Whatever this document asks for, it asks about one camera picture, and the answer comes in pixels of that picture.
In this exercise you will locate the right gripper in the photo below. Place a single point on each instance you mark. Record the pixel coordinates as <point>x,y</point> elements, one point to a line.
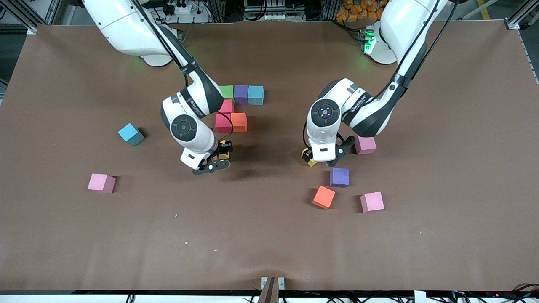
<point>223,147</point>

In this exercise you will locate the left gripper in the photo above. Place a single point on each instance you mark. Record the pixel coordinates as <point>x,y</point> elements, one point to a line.
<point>307,154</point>

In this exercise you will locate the red foam cube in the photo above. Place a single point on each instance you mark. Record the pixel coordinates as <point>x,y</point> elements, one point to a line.
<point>222,123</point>
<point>228,106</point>

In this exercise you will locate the orange foam cube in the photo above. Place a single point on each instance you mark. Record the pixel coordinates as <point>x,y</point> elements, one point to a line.
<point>239,123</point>
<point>324,197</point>

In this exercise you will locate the purple foam cube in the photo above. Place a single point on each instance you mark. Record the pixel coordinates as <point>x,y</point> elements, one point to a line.
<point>339,177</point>
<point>241,94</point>

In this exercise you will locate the green foam cube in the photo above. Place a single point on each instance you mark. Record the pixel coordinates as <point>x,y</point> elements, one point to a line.
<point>227,91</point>

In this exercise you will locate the light blue foam cube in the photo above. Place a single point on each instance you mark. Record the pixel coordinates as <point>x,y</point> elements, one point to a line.
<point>256,96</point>
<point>131,134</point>

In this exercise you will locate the pink foam cube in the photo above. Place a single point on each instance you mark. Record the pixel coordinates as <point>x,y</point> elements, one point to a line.
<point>372,202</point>
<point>367,145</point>
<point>101,183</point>

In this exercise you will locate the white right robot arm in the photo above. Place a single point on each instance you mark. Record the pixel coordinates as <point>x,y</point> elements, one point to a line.
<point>126,29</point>

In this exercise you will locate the white rack equipment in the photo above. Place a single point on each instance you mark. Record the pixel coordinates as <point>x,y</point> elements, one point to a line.
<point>274,17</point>

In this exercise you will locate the white power strip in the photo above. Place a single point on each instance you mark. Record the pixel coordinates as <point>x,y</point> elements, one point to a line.
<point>184,9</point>

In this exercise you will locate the bag of orange items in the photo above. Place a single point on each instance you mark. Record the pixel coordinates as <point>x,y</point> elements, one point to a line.
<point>358,10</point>

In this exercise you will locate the white label tag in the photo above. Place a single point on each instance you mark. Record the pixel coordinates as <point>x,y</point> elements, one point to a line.
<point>420,296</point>

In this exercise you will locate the metal table edge bracket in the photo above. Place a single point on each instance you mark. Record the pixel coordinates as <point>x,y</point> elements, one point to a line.
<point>269,294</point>

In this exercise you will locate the aluminium frame profile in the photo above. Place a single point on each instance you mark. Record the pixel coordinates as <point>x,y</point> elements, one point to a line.
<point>30,30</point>
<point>511,24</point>

